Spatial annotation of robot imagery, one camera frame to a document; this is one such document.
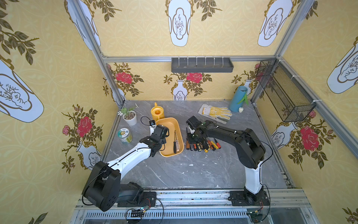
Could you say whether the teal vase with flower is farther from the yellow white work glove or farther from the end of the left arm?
the end of the left arm

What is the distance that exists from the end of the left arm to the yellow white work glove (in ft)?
1.63

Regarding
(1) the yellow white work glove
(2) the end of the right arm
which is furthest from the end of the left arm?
(1) the yellow white work glove

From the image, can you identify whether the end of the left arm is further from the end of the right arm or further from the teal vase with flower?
the teal vase with flower

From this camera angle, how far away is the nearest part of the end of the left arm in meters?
0.62

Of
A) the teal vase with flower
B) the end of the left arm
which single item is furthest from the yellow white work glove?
the end of the left arm
